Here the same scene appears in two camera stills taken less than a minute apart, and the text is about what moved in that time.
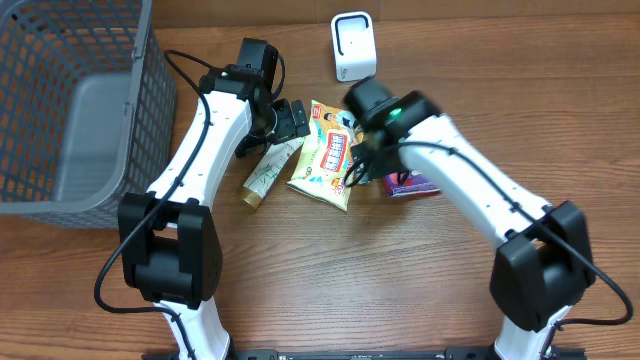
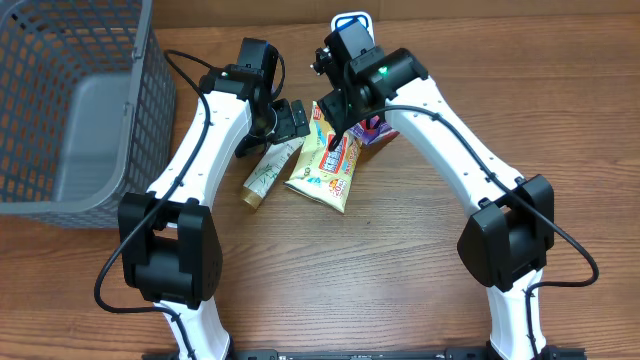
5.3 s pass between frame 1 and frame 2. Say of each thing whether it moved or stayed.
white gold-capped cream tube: stayed
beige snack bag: stayed
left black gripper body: stayed
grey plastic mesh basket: stayed
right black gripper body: moved
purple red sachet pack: moved
